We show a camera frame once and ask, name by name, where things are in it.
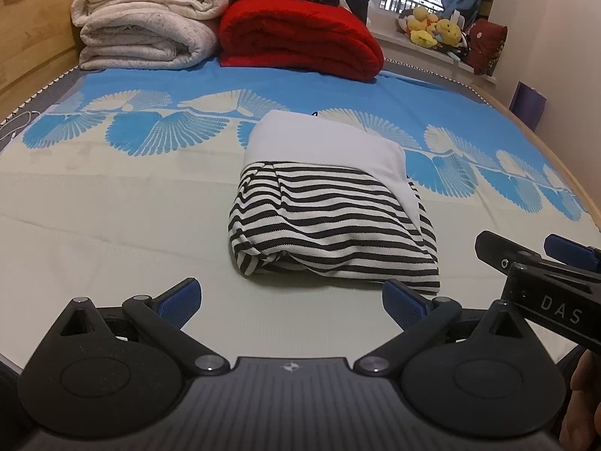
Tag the dark red cushion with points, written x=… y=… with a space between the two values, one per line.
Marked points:
x=486 y=47

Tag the purple paper bag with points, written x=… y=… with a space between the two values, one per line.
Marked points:
x=528 y=105

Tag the blue patterned bed sheet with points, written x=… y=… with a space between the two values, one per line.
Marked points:
x=117 y=206

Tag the striped black and white top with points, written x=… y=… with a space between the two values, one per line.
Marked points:
x=328 y=216

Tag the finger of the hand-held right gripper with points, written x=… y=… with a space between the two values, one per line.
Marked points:
x=570 y=251
x=509 y=251

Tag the yellow plush toy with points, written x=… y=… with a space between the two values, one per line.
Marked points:
x=450 y=33
x=421 y=28

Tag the wooden headboard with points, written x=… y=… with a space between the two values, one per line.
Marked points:
x=37 y=42

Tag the white windowsill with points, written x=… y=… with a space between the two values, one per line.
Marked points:
x=422 y=58

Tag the person's right hand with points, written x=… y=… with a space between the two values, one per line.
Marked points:
x=587 y=399

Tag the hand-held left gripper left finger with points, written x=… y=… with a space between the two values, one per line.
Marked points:
x=181 y=301

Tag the wooden bed side rail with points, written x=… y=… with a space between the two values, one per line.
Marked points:
x=563 y=169

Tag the red folded blanket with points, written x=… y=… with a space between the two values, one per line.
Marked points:
x=300 y=37

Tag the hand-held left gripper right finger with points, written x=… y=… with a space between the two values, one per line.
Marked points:
x=404 y=303

